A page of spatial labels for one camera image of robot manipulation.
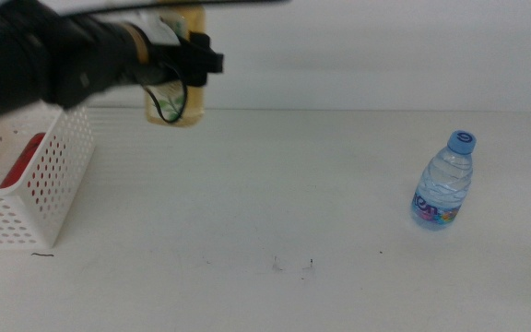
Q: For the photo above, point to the yellow tea bottle white cap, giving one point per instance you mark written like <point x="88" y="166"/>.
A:
<point x="194" y="103"/>

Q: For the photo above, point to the red cola can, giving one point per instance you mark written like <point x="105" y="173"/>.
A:
<point x="21" y="161"/>

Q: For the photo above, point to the small water bottle blue cap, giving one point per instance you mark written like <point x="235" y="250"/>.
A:
<point x="444" y="184"/>

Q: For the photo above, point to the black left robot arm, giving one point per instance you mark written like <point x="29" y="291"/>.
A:
<point x="12" y="55"/>

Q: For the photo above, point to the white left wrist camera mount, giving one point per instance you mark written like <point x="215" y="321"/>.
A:
<point x="157" y="27"/>

